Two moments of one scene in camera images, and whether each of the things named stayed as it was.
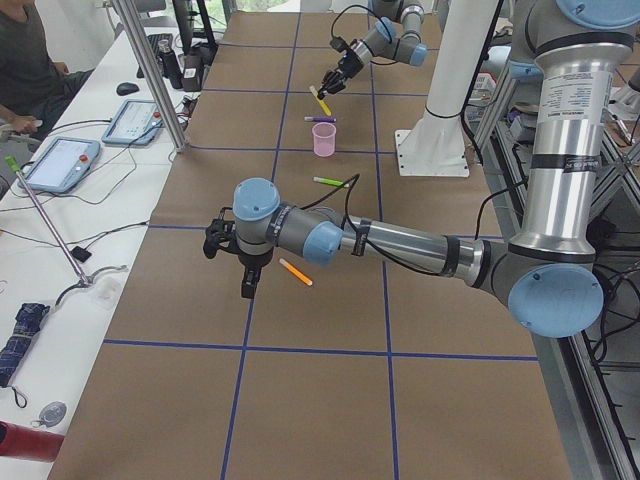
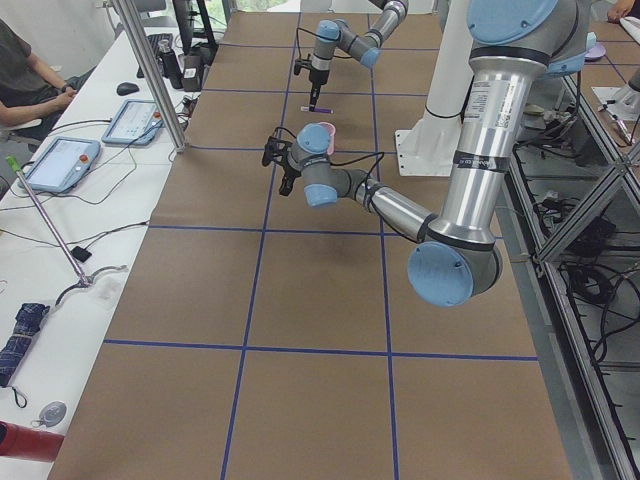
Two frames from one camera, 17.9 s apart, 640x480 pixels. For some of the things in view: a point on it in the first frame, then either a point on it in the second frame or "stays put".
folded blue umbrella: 28,318 stays put
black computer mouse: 126,88 stays put
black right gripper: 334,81 to 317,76
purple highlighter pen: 325,119 to 307,108
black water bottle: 169,65 stays put
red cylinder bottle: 20,441 stays put
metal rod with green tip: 13,164 stays put
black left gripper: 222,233 to 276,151
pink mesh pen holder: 324,138 stays put
